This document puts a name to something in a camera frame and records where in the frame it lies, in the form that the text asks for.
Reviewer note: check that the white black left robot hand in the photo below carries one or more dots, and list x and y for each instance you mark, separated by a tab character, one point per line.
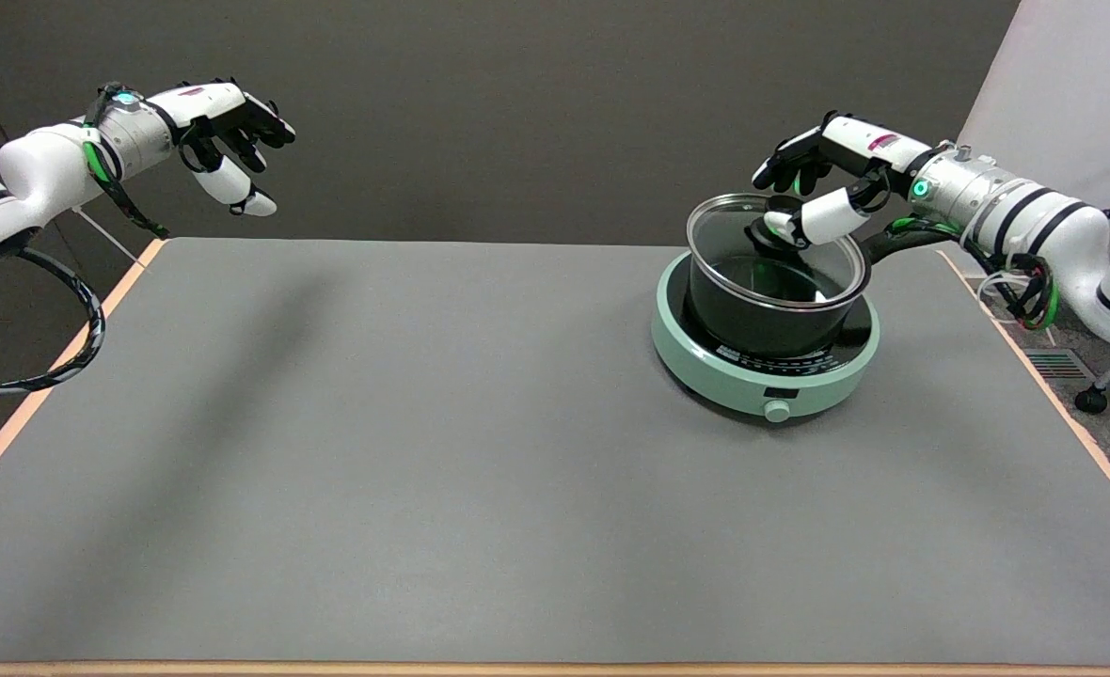
212	103

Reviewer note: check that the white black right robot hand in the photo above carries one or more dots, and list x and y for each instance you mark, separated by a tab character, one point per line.
870	141

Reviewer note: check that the glass pot lid black knob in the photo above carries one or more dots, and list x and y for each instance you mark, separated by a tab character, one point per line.
724	235

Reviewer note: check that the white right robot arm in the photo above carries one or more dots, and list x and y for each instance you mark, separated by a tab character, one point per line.
1006	202

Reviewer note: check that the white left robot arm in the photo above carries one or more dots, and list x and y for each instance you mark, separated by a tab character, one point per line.
38	169

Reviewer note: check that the white partition panel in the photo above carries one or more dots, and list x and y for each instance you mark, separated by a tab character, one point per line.
1082	75

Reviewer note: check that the green round induction cooker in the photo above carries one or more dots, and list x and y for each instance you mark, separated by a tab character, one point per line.
734	376

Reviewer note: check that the floor vent grille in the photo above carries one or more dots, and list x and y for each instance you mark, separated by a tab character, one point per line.
1058	365

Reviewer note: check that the black caster with white leg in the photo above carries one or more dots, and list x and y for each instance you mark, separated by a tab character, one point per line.
1091	400

